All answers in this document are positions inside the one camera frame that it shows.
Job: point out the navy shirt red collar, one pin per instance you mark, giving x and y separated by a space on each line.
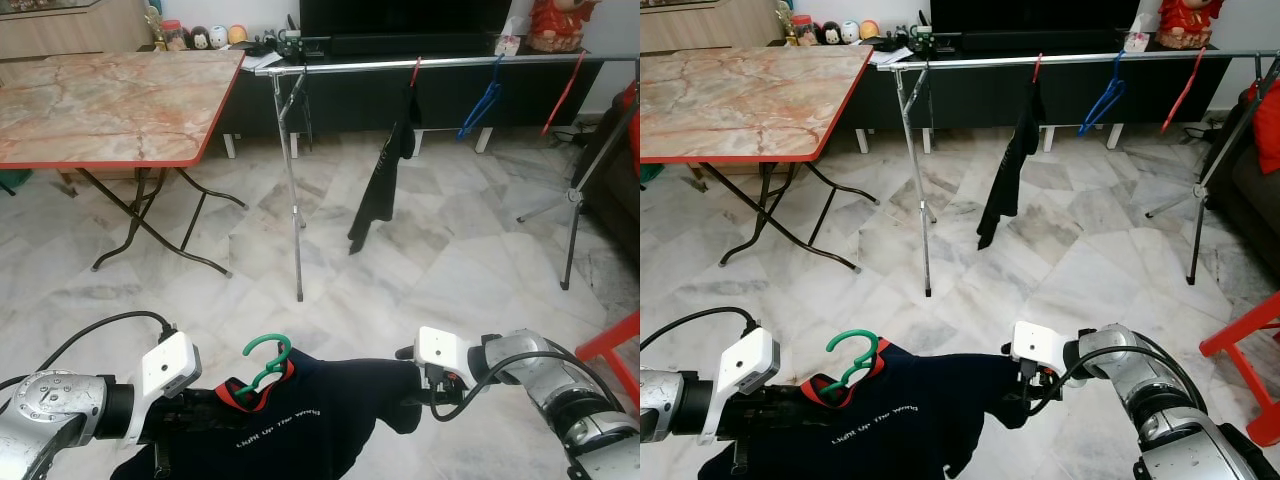
300 425
900 425

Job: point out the green plastic hanger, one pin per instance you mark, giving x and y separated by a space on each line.
877 352
289 352

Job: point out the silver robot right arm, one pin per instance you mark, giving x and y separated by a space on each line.
560 400
1160 400

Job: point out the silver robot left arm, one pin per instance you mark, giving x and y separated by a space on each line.
50 410
665 410

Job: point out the blue plastic hanger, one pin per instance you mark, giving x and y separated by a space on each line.
487 100
1108 97

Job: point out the red plastic hanger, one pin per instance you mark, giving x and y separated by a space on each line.
1183 92
564 95
416 70
1038 66

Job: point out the red plastic stool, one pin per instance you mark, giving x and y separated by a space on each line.
1240 335
610 345

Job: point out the dark grey sofa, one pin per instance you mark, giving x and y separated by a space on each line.
625 210
1250 215

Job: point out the black TV console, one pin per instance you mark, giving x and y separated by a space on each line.
980 95
340 100

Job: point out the silver metal clothes rack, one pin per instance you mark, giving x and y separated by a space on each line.
1000 62
350 66

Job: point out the white paper stack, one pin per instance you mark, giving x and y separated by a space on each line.
892 57
262 61

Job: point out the marble folding table red edge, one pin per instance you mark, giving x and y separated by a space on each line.
100 100
740 100

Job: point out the black desk gadget cluster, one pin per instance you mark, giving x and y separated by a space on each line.
922 41
292 45

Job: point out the white pink tissue box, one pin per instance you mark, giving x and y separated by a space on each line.
509 44
1137 41

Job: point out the black television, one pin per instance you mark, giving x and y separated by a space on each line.
1030 12
400 15

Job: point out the orange round doll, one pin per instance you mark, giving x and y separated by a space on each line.
868 31
237 34

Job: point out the white round doll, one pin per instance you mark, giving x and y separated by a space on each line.
849 33
218 37

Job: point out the red seated figurine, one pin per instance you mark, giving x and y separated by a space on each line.
560 25
1190 22

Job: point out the black round doll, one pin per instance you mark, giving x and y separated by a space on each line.
198 39
829 35

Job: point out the red lidded jar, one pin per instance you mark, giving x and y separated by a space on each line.
803 33
173 37

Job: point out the small golden trophy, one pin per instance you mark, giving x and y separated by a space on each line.
784 25
154 28

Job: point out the wooden cabinet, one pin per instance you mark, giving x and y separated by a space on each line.
70 30
700 28

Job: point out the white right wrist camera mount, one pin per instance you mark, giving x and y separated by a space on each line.
438 348
1035 343

